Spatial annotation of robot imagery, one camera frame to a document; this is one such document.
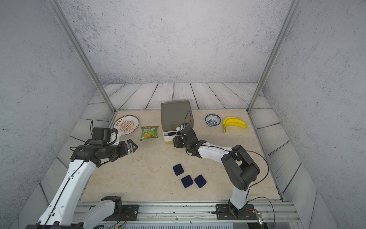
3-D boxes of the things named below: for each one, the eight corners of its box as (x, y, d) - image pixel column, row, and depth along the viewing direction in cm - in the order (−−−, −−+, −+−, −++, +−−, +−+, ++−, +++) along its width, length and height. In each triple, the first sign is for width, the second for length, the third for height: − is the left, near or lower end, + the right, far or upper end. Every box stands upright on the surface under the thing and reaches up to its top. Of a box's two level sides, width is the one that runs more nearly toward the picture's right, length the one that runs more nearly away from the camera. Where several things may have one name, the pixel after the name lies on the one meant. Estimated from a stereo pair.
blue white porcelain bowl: (205, 126, 111) (206, 123, 108) (204, 117, 117) (205, 113, 114) (220, 126, 111) (221, 123, 108) (218, 117, 117) (219, 113, 114)
